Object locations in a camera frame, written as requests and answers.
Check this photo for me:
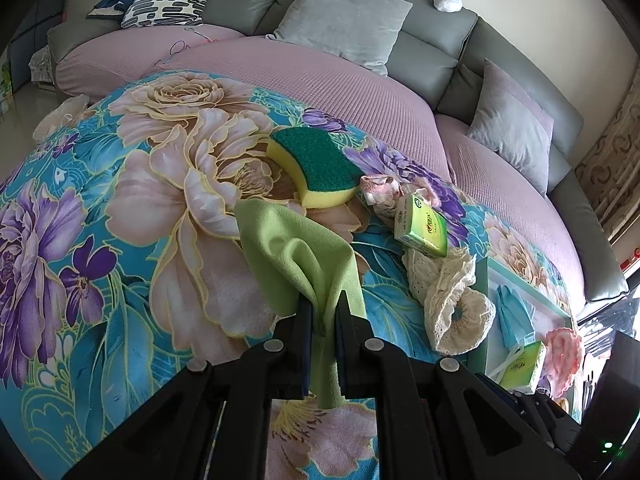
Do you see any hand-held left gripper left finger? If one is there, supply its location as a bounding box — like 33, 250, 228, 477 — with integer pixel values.
62, 296, 313, 480

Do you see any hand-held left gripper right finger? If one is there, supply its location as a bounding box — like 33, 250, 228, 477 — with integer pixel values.
335, 290, 583, 480

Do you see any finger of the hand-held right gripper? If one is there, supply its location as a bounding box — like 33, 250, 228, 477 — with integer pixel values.
482, 375, 566, 456

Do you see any green tissue pack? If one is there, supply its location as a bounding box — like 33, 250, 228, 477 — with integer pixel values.
393, 194, 449, 258
497, 341, 548, 393

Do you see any white tray with teal rim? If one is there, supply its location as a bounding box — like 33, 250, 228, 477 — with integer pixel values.
467, 256, 586, 396

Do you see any green cloth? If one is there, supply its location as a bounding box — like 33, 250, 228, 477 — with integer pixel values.
234, 199, 367, 410

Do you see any pink fluffy cloth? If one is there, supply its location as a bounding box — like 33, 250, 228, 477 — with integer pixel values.
542, 326, 585, 396

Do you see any cream lace cloth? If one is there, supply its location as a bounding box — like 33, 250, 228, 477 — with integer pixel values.
401, 247, 497, 356

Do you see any pink lace cloth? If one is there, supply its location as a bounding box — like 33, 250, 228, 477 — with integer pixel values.
360, 174, 438, 221

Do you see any yellow green sponge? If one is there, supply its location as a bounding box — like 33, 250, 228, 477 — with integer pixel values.
265, 127, 365, 209

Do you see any patterned curtain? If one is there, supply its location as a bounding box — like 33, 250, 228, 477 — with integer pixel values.
575, 92, 640, 261

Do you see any pink sofa cover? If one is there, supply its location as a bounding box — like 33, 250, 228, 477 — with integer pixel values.
54, 24, 586, 306

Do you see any floral printed blanket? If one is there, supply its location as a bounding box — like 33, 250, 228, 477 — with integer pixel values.
0, 70, 576, 480

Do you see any pink and grey pillow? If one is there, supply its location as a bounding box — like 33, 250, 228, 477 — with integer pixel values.
466, 58, 556, 197

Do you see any grey sofa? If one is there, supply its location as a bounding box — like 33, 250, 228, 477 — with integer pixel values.
47, 0, 631, 303

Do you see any black white patterned pillow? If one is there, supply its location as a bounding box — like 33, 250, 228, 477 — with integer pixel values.
120, 0, 224, 29

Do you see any dark cabinet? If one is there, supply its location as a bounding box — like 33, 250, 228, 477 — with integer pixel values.
0, 10, 56, 91

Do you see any thin cord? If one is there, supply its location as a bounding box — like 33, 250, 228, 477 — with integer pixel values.
155, 27, 221, 68

